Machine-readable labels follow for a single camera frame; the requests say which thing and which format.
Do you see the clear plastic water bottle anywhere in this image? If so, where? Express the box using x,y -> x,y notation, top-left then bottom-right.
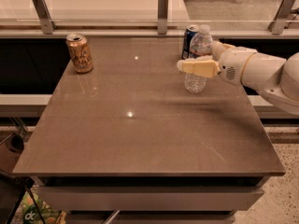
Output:
185,24 -> 213,93

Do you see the right metal glass bracket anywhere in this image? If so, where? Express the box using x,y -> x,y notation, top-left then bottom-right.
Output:
268,0 -> 296,35

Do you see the black chair frame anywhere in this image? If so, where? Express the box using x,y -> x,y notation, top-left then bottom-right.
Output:
0,170 -> 35,224

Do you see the middle metal glass bracket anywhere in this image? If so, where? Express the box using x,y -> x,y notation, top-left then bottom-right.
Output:
157,0 -> 168,35

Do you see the left metal glass bracket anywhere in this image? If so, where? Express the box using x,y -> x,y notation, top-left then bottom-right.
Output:
32,0 -> 55,35

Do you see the green snack bag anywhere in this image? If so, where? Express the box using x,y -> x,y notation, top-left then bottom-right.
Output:
21,192 -> 66,224

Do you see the blue soda can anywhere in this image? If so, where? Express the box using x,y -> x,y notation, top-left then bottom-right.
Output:
181,24 -> 199,60

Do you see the orange soda can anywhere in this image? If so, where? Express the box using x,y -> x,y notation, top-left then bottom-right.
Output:
66,33 -> 93,73

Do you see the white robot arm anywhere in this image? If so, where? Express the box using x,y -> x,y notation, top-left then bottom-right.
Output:
177,41 -> 299,116

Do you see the glass railing panel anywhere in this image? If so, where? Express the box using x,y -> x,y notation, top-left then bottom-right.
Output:
0,0 -> 282,22

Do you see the metal glass bracket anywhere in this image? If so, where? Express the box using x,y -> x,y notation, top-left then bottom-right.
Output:
32,0 -> 55,35
268,0 -> 296,35
157,0 -> 168,35

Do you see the grey table drawer front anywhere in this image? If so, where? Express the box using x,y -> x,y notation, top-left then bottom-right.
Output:
37,187 -> 263,211

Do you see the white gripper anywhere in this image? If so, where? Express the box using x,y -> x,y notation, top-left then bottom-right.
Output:
177,41 -> 257,86

